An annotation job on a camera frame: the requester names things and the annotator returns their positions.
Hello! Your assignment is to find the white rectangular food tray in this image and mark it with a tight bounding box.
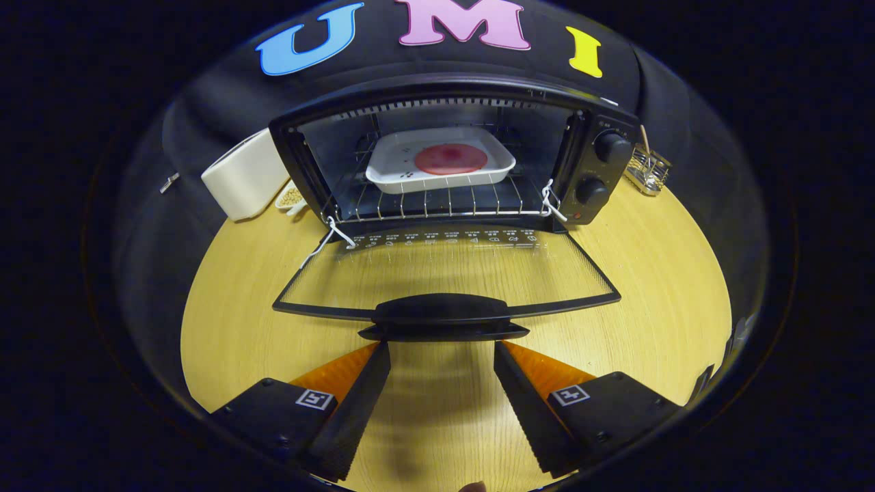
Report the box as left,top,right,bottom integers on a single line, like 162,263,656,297
365,126,517,195

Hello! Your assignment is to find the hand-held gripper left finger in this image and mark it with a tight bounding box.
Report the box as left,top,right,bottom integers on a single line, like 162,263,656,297
208,340,392,481

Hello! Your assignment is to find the white pop-up toaster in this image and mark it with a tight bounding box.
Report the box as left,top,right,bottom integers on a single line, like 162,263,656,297
201,128,291,222

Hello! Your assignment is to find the small white dish of beans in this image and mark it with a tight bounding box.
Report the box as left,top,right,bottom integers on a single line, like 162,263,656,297
275,181,308,216

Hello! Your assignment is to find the pink ham slice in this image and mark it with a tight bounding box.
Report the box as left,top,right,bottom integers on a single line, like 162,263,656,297
414,143,489,176

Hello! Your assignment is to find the black toaster oven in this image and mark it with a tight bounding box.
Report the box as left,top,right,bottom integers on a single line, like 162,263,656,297
269,73,642,342

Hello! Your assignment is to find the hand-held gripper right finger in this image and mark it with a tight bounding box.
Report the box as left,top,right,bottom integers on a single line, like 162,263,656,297
494,340,684,479

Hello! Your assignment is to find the wire basket holder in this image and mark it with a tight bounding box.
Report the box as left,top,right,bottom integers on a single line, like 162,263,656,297
623,147,673,197

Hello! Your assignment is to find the black backdrop cloth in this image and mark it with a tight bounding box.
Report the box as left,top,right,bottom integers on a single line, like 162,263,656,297
113,0,770,383

